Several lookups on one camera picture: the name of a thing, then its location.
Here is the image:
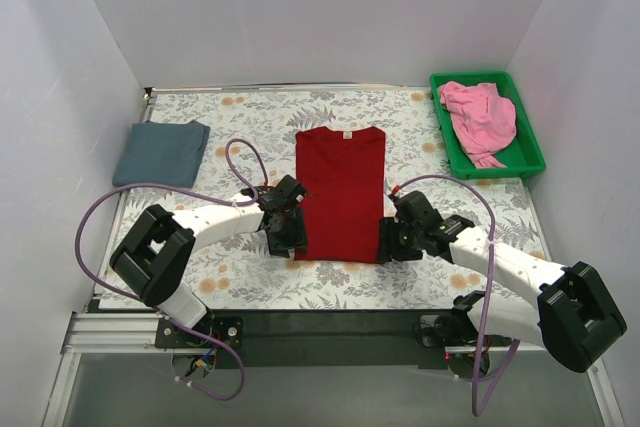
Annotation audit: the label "folded blue-grey t-shirt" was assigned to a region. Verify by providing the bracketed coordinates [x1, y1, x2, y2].
[112, 121, 210, 188]

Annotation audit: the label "green plastic bin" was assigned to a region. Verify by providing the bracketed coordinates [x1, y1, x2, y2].
[429, 71, 546, 180]

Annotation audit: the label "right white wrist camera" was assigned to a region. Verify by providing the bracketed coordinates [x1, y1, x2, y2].
[388, 185, 406, 222]

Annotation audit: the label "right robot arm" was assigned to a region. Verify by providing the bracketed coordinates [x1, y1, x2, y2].
[378, 191, 627, 373]

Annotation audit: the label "red t-shirt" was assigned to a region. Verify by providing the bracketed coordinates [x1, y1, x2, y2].
[295, 127, 386, 264]

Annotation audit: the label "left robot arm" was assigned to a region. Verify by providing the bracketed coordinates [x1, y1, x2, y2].
[109, 175, 309, 349]

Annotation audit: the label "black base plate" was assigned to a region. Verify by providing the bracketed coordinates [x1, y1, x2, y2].
[153, 310, 516, 371]

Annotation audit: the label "aluminium frame rail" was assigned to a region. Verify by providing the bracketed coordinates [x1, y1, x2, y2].
[44, 312, 624, 426]

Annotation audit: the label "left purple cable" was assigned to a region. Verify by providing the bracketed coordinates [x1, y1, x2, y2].
[74, 138, 247, 401]

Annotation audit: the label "pink t-shirt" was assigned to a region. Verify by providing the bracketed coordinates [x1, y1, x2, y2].
[438, 81, 517, 169]

